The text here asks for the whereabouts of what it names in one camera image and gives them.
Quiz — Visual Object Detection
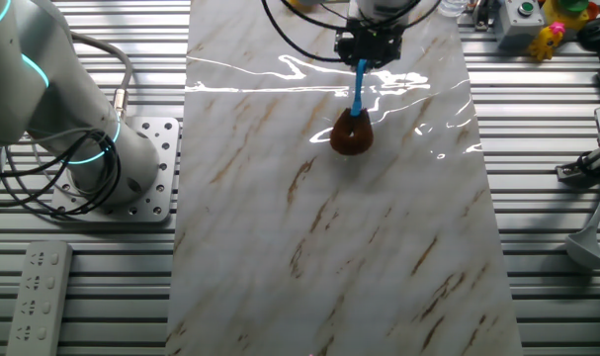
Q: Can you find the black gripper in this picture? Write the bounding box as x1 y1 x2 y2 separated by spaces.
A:
334 19 405 70

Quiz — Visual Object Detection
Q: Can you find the blue handled brown bristle brush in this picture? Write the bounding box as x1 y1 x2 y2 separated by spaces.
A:
328 58 375 157

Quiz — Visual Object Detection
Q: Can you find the clear plastic cup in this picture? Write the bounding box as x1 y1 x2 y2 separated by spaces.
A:
435 0 471 19

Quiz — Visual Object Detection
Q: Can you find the grey box with green button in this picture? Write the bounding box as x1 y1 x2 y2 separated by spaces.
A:
494 0 547 50

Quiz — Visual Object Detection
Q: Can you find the marble pattern table sheet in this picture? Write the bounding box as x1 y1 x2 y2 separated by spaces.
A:
164 0 524 356

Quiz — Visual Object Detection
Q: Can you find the yellow green red toy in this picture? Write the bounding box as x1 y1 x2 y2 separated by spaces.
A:
544 0 600 32

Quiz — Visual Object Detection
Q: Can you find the silver robot mounting plate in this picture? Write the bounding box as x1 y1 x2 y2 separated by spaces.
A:
50 116 181 223

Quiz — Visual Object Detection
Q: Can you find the black computer mouse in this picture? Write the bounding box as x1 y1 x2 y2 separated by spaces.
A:
575 16 600 53

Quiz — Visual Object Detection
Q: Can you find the white power strip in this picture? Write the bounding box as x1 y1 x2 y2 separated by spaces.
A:
5 240 74 356

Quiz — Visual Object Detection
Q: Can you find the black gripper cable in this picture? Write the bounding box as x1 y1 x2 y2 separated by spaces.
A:
260 0 343 63

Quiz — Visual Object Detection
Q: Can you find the small metal bracket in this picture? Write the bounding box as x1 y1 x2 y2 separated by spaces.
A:
471 0 498 32

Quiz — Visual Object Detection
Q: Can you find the grey cable with metal connector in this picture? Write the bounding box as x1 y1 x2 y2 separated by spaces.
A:
69 30 135 121

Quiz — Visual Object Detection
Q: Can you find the black metal camera clamp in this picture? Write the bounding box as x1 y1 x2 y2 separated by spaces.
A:
556 146 600 189

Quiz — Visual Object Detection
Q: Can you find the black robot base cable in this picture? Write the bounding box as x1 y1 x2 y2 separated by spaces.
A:
0 128 123 217

